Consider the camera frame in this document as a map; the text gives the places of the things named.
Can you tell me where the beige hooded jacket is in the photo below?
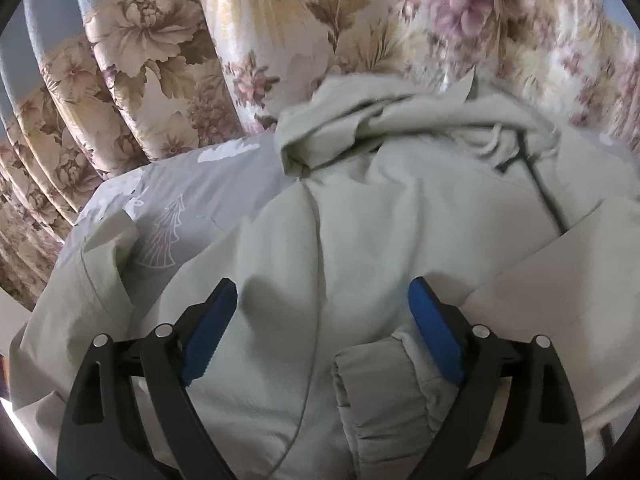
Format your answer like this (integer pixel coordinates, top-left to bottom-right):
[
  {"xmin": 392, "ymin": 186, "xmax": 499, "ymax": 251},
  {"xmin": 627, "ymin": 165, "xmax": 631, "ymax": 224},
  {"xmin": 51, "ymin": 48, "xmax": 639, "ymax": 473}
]
[{"xmin": 9, "ymin": 75, "xmax": 639, "ymax": 479}]

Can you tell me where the grey animal print bedsheet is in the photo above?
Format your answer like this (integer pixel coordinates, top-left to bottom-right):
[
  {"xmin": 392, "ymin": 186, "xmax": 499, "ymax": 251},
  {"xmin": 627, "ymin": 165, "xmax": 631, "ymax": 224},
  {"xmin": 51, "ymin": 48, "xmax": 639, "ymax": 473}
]
[{"xmin": 52, "ymin": 127, "xmax": 640, "ymax": 321}]

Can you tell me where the blue floral curtain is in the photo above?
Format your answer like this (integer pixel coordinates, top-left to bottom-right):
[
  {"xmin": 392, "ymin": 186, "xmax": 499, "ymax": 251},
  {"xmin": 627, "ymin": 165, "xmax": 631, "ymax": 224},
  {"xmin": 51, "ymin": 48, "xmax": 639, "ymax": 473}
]
[{"xmin": 1, "ymin": 0, "xmax": 639, "ymax": 307}]

